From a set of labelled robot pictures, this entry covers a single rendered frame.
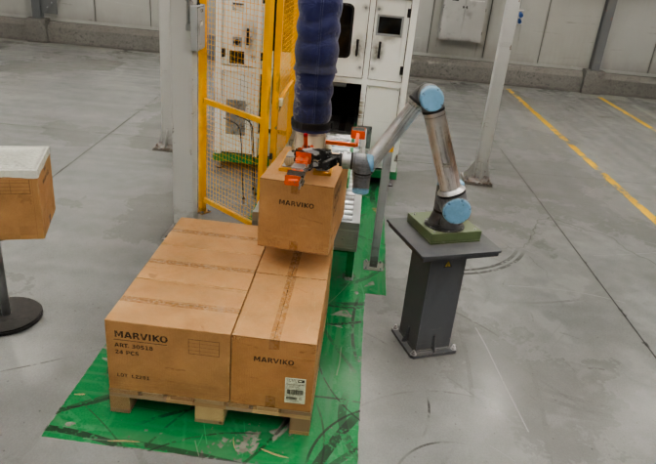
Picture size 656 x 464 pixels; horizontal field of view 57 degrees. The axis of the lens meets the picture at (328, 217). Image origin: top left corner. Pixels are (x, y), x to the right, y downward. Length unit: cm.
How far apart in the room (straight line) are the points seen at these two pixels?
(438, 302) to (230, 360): 133
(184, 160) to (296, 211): 167
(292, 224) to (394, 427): 118
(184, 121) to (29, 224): 151
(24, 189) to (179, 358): 124
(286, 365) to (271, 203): 87
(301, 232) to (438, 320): 104
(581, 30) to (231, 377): 1127
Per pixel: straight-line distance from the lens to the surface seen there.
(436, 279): 357
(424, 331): 374
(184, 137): 467
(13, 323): 407
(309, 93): 327
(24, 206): 360
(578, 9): 1319
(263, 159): 463
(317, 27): 320
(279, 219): 328
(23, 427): 339
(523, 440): 345
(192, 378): 309
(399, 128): 325
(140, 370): 315
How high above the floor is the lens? 221
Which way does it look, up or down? 24 degrees down
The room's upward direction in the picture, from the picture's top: 5 degrees clockwise
